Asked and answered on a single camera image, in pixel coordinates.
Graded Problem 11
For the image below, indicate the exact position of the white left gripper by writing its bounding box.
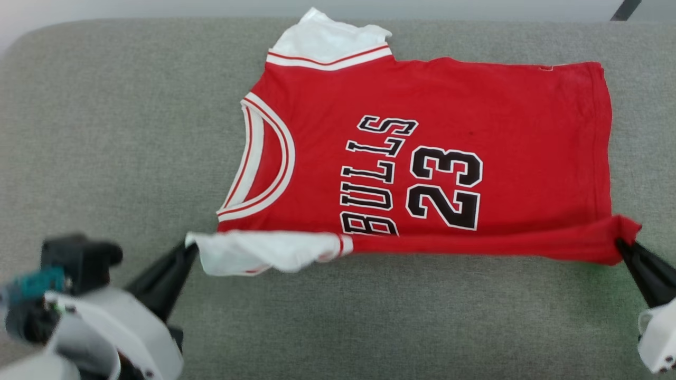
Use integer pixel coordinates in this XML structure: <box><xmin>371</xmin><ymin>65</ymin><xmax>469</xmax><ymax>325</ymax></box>
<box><xmin>45</xmin><ymin>241</ymin><xmax>199</xmax><ymax>380</ymax></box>

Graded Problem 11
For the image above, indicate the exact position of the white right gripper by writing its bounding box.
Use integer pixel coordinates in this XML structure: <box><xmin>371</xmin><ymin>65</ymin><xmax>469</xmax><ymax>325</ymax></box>
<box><xmin>615</xmin><ymin>238</ymin><xmax>676</xmax><ymax>375</ymax></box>

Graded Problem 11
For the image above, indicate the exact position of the red white basketball jersey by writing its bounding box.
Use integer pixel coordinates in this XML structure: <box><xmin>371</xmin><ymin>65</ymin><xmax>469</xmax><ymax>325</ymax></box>
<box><xmin>185</xmin><ymin>7</ymin><xmax>643</xmax><ymax>277</ymax></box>

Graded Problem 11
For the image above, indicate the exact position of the grey fabric sofa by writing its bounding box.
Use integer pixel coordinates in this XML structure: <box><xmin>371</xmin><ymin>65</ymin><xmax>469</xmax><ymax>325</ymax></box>
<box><xmin>0</xmin><ymin>18</ymin><xmax>676</xmax><ymax>380</ymax></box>

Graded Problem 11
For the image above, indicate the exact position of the black slanted pole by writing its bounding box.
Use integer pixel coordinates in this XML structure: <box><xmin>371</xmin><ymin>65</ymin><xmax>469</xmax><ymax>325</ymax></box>
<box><xmin>611</xmin><ymin>0</ymin><xmax>643</xmax><ymax>22</ymax></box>

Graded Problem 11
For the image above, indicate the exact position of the teal left cable connector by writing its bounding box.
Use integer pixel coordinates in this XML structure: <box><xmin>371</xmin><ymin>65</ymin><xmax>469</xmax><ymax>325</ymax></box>
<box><xmin>0</xmin><ymin>267</ymin><xmax>68</xmax><ymax>309</ymax></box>

